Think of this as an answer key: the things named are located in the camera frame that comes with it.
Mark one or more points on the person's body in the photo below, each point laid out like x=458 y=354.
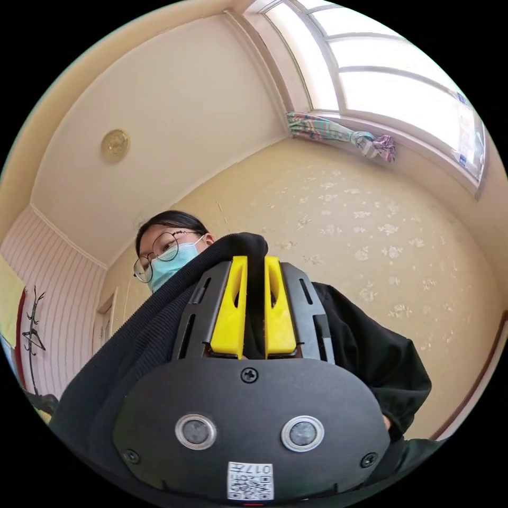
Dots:
x=369 y=349

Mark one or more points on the black coat rack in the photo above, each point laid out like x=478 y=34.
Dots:
x=35 y=325

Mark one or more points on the window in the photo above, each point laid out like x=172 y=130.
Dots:
x=397 y=79

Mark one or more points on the round ceiling lamp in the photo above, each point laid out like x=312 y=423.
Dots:
x=115 y=145

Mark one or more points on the black long sleeve shirt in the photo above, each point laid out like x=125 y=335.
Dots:
x=154 y=329

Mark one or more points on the person's right hand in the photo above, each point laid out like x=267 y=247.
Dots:
x=387 y=424

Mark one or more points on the striped tied curtain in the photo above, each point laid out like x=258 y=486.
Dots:
x=317 y=126

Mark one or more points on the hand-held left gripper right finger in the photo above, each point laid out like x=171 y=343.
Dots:
x=279 y=325

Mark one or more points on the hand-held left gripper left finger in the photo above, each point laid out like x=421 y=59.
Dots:
x=230 y=317

